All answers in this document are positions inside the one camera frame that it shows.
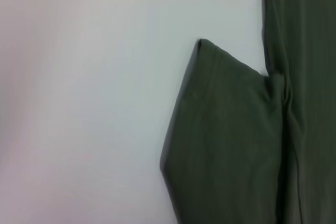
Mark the dark green shirt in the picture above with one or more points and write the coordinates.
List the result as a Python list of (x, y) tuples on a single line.
[(249, 142)]

